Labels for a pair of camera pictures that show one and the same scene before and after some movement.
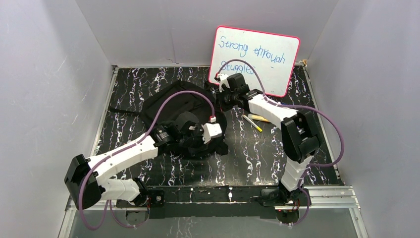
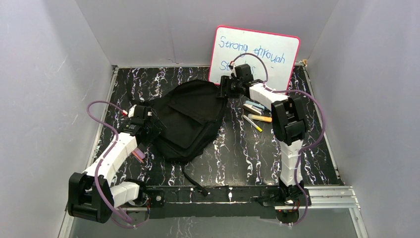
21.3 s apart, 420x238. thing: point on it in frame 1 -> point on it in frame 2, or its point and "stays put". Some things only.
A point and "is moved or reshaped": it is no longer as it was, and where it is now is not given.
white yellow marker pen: (253, 124) stays put
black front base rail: (210, 201) stays put
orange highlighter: (257, 117) stays put
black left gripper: (203, 144) -> (152, 124)
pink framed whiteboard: (274, 56) stays put
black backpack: (199, 113) is moved or reshaped
